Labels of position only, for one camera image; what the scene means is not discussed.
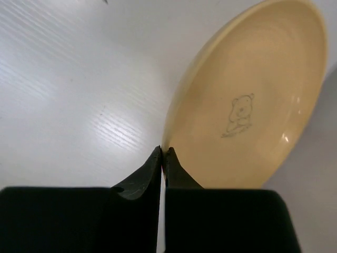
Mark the tan plate with bear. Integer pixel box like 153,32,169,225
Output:
162,1,328,189

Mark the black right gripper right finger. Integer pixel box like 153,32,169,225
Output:
163,148,301,252

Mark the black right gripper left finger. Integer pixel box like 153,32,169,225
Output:
1,147,161,252

